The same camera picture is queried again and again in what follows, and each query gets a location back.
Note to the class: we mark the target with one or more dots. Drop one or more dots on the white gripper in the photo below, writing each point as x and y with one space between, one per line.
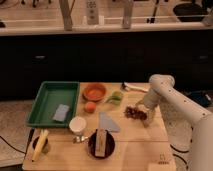
148 105

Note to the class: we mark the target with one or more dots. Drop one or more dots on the dark red grape bunch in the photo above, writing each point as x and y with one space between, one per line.
135 113

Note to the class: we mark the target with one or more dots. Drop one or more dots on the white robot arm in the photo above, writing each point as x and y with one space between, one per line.
201 119

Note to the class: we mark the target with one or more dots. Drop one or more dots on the blue triangular cloth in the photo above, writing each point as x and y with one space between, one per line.
107 123

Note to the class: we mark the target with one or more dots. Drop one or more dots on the wooden block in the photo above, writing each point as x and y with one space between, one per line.
100 147

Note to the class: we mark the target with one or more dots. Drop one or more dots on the black plate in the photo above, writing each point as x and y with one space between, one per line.
110 145

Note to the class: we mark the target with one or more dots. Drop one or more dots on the orange fruit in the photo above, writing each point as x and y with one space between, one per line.
90 107

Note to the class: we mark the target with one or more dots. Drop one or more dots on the orange bowl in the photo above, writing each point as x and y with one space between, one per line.
94 92

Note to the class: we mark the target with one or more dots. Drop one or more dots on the white cup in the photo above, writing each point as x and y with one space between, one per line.
77 125

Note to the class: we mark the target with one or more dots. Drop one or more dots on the metal clip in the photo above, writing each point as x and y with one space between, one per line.
80 139

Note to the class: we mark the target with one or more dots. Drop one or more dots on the blue sponge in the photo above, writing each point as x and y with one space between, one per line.
61 112

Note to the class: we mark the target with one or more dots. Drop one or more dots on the green plastic tray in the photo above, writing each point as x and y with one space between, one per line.
50 96

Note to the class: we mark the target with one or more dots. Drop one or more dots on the yellow banana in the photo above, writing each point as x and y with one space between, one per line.
40 144

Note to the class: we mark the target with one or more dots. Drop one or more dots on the small dark bowl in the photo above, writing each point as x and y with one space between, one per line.
46 147

